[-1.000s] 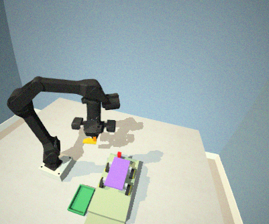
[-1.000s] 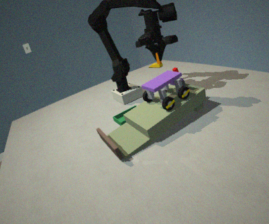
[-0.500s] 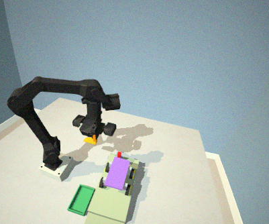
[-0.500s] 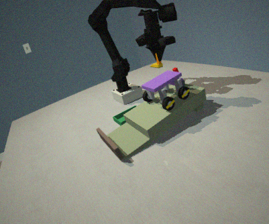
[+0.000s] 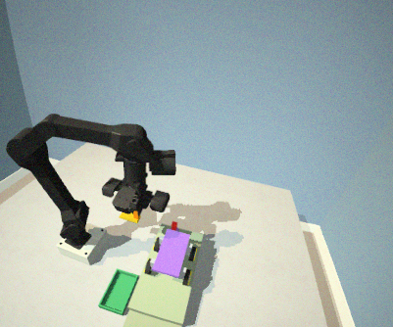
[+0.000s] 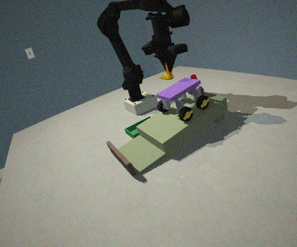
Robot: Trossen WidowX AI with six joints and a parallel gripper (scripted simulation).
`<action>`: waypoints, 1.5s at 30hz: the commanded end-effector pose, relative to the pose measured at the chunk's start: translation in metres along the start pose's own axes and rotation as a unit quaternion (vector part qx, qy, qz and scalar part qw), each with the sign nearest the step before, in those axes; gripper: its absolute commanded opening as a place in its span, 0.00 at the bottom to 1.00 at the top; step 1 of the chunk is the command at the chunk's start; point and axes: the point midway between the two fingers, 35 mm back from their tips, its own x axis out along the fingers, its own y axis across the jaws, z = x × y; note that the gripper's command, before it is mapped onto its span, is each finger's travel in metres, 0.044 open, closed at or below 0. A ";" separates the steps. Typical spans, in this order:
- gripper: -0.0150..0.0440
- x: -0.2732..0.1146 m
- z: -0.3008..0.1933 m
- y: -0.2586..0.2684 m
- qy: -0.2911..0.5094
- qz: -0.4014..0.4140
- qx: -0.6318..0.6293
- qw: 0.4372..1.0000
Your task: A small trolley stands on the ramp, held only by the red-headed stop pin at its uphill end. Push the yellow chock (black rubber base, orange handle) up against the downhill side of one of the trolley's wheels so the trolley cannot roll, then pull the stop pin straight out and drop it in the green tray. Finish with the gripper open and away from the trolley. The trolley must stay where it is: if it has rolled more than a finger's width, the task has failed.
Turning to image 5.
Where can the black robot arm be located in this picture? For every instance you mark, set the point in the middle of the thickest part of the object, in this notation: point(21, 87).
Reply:
point(29, 150)

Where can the olive green ramp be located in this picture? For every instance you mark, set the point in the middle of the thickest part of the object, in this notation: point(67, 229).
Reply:
point(160, 300)

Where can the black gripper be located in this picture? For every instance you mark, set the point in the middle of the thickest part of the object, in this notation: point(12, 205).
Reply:
point(157, 202)

